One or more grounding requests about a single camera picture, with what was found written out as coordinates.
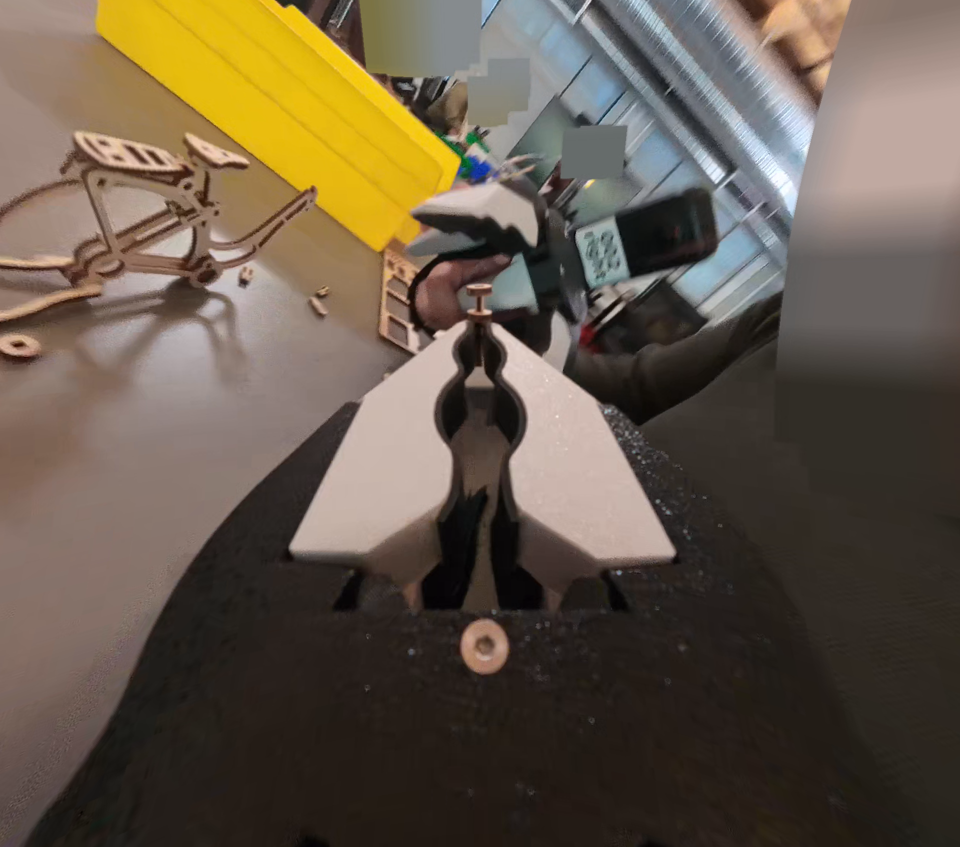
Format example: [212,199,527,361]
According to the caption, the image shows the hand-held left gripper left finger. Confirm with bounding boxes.
[287,320,477,610]

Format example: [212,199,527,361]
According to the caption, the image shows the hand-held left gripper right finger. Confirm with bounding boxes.
[482,320,678,611]

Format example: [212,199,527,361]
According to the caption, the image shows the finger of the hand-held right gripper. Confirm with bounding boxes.
[405,228,500,261]
[412,181,543,247]

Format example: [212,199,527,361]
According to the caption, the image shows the small wooden axle peg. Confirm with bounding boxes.
[465,283,493,368]

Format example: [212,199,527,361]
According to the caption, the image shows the person's right forearm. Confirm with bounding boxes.
[562,292,785,424]

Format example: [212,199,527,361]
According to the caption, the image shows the wooden bicycle model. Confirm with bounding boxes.
[0,130,320,327]

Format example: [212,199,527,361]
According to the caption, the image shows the person's right hand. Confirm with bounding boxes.
[414,253,541,340]

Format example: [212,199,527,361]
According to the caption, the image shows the wooden sheet with rectangular cutouts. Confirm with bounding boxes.
[377,247,440,347]

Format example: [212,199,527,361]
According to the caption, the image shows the yellow plastic bin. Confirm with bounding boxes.
[96,0,462,253]

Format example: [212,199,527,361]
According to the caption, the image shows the silver ventilation duct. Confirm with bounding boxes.
[517,0,819,218]

